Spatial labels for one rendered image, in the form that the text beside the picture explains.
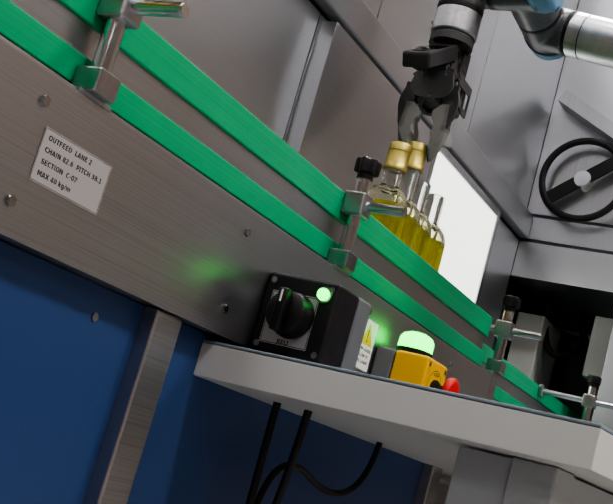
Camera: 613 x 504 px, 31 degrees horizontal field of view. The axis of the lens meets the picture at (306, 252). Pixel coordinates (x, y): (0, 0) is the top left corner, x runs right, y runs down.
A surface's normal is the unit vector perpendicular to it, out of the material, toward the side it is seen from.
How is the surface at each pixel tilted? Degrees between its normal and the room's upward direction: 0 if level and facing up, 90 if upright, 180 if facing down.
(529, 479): 90
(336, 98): 90
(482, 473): 90
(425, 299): 90
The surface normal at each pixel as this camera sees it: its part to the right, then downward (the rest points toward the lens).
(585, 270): -0.43, -0.30
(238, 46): 0.86, 0.15
